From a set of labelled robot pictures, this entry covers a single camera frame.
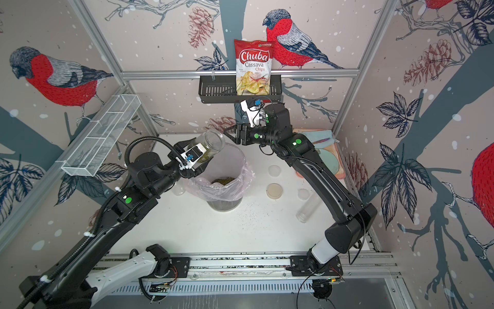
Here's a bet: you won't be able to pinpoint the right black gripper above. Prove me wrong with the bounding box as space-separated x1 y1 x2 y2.
222 122 279 149

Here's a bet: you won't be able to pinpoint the beige lidded bean jar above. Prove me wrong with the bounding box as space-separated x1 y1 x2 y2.
191 130 225 164

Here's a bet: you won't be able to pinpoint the clear jar lid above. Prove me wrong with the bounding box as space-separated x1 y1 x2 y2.
297 189 311 201
268 165 281 178

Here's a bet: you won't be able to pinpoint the beige jar lid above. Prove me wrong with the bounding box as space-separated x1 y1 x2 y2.
266 183 283 200

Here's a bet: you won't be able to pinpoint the short clear bean jar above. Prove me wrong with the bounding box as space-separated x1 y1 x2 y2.
171 180 186 196

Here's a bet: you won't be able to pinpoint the tall clear bean jar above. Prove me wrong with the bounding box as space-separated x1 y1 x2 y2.
296 193 322 223

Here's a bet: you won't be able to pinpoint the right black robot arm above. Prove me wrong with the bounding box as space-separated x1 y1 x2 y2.
224 99 377 273

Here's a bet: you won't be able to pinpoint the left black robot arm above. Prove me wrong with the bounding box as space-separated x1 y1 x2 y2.
18 136 213 308

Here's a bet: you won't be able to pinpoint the mung beans in bin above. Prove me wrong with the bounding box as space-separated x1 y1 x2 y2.
212 177 235 186

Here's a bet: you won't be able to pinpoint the mesh waste bin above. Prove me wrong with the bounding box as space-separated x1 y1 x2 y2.
200 143 248 212

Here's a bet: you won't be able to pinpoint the red Chuba chips bag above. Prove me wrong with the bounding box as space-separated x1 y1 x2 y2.
234 40 274 96

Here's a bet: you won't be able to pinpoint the teal folded cloth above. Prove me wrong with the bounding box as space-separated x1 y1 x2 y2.
302 130 336 149

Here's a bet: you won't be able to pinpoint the teal plate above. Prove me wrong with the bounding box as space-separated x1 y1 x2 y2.
317 149 340 175

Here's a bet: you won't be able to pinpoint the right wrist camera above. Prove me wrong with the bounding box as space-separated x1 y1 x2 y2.
241 99 266 127

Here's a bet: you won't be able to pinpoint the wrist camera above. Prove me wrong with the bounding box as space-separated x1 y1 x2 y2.
180 143 207 170
241 99 266 127

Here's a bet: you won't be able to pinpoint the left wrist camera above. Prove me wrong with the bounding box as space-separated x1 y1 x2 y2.
180 143 207 170

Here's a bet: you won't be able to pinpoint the black wall basket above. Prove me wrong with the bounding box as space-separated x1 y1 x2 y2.
198 75 283 104

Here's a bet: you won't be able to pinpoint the white wire mesh shelf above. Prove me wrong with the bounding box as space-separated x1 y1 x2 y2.
61 94 141 177

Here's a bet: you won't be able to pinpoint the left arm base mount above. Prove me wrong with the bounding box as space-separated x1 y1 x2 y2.
147 256 191 279

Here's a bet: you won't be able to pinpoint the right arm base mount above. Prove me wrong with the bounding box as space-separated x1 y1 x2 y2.
286 256 343 277

